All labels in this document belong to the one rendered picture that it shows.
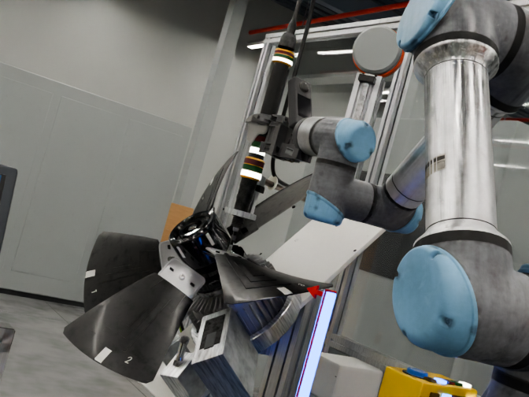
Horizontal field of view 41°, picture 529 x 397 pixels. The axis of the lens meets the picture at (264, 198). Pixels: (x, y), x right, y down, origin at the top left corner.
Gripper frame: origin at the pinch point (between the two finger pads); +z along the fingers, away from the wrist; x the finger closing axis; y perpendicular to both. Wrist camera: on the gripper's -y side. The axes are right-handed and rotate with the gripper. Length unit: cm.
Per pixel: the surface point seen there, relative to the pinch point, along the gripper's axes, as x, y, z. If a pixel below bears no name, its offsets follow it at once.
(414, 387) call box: 21, 42, -43
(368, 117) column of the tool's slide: 58, -18, 34
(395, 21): 70, -55, 48
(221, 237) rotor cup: -0.6, 26.4, 1.0
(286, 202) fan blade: 14.1, 14.9, 1.5
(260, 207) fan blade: 6.1, 17.8, -0.8
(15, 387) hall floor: 57, 151, 268
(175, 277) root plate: -7.5, 37.2, 3.5
